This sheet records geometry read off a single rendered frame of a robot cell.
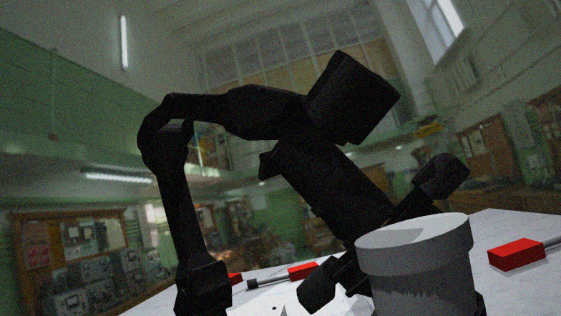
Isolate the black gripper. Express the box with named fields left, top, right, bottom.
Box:
left=296, top=153, right=471, bottom=315

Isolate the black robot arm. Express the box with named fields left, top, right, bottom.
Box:
left=137, top=49, right=401, bottom=316

